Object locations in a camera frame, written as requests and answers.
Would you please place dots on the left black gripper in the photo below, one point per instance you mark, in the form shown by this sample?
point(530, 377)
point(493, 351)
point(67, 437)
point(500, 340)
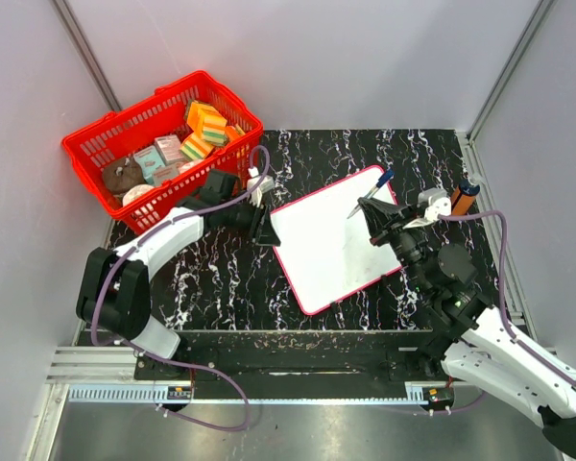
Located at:
point(268, 236)

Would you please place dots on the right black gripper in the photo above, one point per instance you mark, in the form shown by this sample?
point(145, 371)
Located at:
point(381, 230)

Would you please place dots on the blue capped whiteboard marker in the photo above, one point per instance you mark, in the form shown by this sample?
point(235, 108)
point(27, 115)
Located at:
point(382, 181)

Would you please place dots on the pink framed whiteboard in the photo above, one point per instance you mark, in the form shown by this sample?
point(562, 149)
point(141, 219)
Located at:
point(325, 254)

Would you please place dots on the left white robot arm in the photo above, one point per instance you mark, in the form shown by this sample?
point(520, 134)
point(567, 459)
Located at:
point(116, 289)

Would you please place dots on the striped sponge lower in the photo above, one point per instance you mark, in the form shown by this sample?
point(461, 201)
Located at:
point(195, 148)

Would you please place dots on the pink box lower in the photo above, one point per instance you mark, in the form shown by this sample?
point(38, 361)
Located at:
point(165, 174)

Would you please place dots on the striped sponge stack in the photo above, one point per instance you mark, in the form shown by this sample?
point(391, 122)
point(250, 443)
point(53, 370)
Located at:
point(206, 122)

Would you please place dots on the pink small box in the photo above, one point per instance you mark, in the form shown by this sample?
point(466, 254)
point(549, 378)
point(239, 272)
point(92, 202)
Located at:
point(168, 147)

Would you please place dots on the teal small box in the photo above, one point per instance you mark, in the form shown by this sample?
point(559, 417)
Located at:
point(149, 160)

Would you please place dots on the pink round pastry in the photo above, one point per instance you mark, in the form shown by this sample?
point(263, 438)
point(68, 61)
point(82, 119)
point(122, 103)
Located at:
point(135, 193)

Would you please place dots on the red plastic shopping basket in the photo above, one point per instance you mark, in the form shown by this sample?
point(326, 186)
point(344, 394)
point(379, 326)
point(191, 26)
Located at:
point(120, 134)

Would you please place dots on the brown round bread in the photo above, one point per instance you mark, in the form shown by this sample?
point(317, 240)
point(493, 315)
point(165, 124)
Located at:
point(122, 175)

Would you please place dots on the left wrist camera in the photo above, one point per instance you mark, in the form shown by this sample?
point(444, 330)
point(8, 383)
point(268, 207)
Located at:
point(258, 185)

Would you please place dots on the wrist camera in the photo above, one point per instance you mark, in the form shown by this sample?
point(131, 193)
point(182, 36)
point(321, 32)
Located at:
point(432, 204)
point(258, 185)

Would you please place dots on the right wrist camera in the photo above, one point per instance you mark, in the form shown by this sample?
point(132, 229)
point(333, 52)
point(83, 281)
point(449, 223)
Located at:
point(432, 204)

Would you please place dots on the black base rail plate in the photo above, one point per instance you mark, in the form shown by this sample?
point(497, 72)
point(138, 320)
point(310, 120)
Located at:
point(300, 364)

